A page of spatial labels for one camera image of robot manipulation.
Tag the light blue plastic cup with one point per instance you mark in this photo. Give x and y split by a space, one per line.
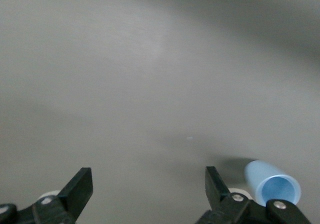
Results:
262 174

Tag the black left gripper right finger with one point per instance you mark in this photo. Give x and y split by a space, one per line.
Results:
217 191

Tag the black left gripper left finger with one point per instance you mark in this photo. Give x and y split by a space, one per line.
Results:
75 194

